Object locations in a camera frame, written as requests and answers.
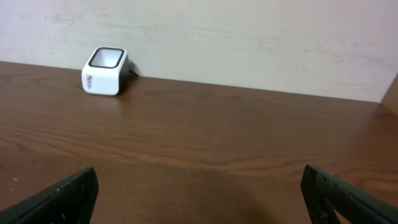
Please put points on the white barcode scanner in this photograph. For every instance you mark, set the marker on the white barcode scanner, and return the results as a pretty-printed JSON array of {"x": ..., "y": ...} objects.
[{"x": 106, "y": 71}]

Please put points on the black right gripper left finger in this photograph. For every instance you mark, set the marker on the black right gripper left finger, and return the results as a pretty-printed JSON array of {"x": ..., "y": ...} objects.
[{"x": 72, "y": 200}]

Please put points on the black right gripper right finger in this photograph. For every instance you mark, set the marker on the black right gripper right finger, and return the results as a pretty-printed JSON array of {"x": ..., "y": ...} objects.
[{"x": 325, "y": 195}]

